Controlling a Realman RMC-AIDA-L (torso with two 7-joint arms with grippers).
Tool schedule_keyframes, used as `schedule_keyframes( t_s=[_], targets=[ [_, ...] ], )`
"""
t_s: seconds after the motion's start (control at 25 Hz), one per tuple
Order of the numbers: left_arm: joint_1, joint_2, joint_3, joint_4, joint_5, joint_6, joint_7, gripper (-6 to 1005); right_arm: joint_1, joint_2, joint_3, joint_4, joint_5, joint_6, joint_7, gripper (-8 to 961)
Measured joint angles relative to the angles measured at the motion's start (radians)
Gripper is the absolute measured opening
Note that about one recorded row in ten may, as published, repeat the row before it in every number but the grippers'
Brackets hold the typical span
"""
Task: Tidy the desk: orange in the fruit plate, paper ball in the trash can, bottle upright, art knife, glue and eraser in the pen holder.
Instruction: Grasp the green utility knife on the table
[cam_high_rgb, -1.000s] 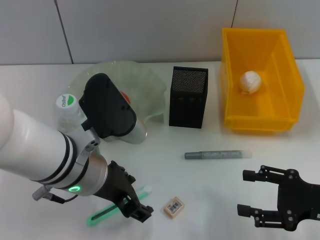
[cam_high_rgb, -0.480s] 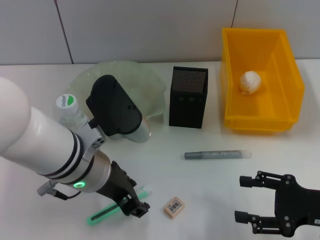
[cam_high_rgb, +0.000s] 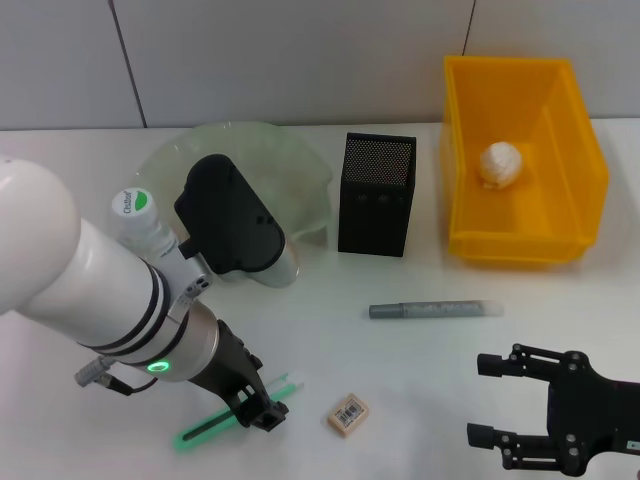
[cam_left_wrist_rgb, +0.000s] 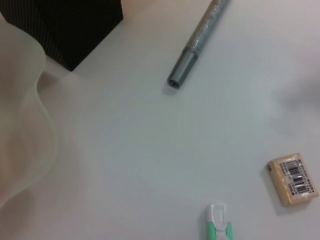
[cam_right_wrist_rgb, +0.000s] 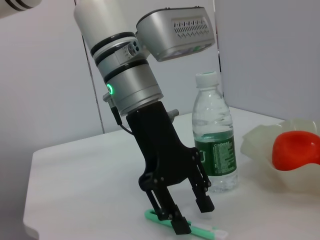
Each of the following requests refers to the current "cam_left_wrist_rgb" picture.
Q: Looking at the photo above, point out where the grey marker pen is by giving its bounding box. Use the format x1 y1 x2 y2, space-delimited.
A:
166 0 233 90

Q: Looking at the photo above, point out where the black mesh pen holder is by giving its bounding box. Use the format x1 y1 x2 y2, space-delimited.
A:
0 0 124 72

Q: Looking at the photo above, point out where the beige eraser with barcode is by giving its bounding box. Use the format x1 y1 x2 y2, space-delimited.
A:
265 152 320 208

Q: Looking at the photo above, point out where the mint green utility knife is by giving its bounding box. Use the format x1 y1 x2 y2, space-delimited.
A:
205 202 237 240

